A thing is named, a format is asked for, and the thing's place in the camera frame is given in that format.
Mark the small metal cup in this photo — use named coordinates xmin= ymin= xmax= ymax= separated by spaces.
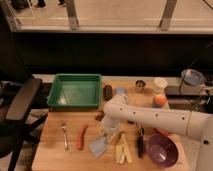
xmin=135 ymin=80 xmax=146 ymax=93

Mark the green plastic tray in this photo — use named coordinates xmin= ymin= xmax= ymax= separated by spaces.
xmin=47 ymin=74 xmax=102 ymax=109

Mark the bunch of red grapes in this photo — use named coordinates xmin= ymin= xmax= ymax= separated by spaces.
xmin=95 ymin=113 xmax=105 ymax=121

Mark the purple bowl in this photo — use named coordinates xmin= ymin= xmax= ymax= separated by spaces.
xmin=146 ymin=134 xmax=179 ymax=168

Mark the black handled knife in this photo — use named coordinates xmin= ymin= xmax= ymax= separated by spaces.
xmin=137 ymin=124 xmax=144 ymax=158

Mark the orange carrot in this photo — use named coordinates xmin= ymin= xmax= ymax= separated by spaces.
xmin=76 ymin=124 xmax=88 ymax=150

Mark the black office chair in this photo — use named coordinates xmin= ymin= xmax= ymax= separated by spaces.
xmin=0 ymin=0 xmax=47 ymax=171

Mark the light blue towel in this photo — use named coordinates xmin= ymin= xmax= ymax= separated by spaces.
xmin=89 ymin=135 xmax=107 ymax=158

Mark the silver fork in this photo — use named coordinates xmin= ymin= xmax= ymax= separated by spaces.
xmin=61 ymin=123 xmax=69 ymax=151

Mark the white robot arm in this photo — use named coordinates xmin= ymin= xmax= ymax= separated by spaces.
xmin=102 ymin=94 xmax=213 ymax=171

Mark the white paper cup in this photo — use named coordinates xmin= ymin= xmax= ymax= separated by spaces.
xmin=153 ymin=77 xmax=168 ymax=93

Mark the blue sponge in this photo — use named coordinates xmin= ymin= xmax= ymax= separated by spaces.
xmin=115 ymin=87 xmax=127 ymax=95

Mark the orange fruit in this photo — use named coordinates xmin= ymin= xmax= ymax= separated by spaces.
xmin=153 ymin=94 xmax=167 ymax=107

